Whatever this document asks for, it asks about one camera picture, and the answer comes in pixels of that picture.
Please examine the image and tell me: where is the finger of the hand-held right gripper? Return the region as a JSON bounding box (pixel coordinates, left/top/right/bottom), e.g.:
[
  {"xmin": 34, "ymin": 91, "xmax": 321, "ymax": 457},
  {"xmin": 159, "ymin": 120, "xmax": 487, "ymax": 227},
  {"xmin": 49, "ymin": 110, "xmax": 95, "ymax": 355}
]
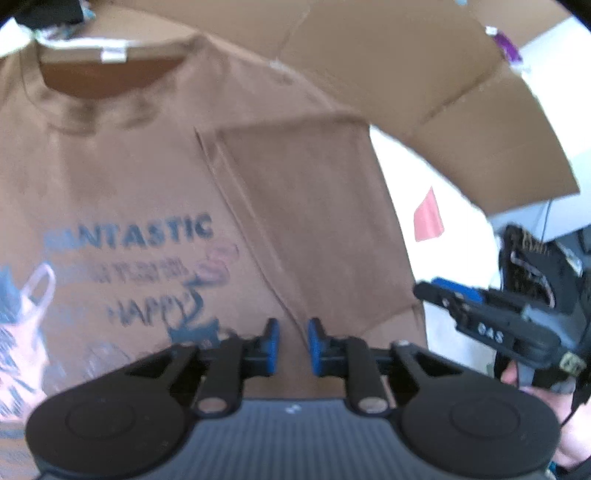
[
  {"xmin": 432, "ymin": 276, "xmax": 489, "ymax": 304},
  {"xmin": 412, "ymin": 282, "xmax": 467, "ymax": 324}
]

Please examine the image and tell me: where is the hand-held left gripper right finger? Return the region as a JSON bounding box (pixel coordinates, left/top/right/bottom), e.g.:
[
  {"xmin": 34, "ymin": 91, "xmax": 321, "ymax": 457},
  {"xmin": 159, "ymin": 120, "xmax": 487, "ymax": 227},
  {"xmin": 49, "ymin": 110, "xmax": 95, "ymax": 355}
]
[{"xmin": 307, "ymin": 318, "xmax": 467, "ymax": 414}]

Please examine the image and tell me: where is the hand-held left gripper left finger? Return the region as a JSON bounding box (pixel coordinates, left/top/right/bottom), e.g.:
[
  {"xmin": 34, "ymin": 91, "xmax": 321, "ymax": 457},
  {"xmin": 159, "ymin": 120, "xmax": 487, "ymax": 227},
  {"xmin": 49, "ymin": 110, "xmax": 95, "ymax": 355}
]
[{"xmin": 124, "ymin": 318, "xmax": 281, "ymax": 414}]

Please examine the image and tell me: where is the brown printed t-shirt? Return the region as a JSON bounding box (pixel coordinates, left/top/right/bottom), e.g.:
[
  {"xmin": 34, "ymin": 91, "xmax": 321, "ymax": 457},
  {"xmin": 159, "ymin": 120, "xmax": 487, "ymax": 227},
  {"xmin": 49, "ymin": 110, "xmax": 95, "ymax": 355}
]
[{"xmin": 0, "ymin": 32, "xmax": 428, "ymax": 480}]

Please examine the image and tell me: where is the person's right hand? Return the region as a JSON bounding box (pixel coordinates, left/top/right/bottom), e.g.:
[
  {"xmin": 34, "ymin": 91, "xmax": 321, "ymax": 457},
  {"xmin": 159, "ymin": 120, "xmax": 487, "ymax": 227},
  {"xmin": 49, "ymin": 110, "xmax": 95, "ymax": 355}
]
[{"xmin": 501, "ymin": 361, "xmax": 591, "ymax": 469}]

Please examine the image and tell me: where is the white printed blanket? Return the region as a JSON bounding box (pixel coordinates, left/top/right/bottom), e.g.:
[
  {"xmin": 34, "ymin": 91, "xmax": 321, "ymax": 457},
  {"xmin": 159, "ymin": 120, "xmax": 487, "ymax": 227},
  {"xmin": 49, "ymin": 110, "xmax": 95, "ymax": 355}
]
[{"xmin": 0, "ymin": 23, "xmax": 509, "ymax": 365}]

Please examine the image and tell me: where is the folded cardboard sheet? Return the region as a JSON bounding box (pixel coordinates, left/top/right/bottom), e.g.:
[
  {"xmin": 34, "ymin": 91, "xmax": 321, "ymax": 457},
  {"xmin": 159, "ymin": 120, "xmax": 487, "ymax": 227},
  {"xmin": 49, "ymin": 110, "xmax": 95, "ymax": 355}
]
[{"xmin": 92, "ymin": 0, "xmax": 580, "ymax": 213}]

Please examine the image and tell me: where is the purple white plastic bag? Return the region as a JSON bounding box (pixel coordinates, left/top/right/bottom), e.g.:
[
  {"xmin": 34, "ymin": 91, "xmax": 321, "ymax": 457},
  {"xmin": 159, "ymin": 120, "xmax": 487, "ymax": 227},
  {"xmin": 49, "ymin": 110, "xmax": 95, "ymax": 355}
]
[{"xmin": 485, "ymin": 25, "xmax": 525, "ymax": 70}]

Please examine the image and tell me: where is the brown cardboard box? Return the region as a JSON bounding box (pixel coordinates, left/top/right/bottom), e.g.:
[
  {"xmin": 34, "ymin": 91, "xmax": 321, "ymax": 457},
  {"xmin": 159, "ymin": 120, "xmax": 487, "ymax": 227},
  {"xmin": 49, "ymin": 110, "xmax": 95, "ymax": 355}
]
[{"xmin": 471, "ymin": 0, "xmax": 573, "ymax": 47}]

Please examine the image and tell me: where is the small black cloth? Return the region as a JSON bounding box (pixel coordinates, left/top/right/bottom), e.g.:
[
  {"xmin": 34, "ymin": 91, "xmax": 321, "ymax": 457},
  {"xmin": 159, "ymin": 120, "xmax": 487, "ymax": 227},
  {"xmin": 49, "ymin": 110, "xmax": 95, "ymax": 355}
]
[{"xmin": 14, "ymin": 0, "xmax": 88, "ymax": 26}]

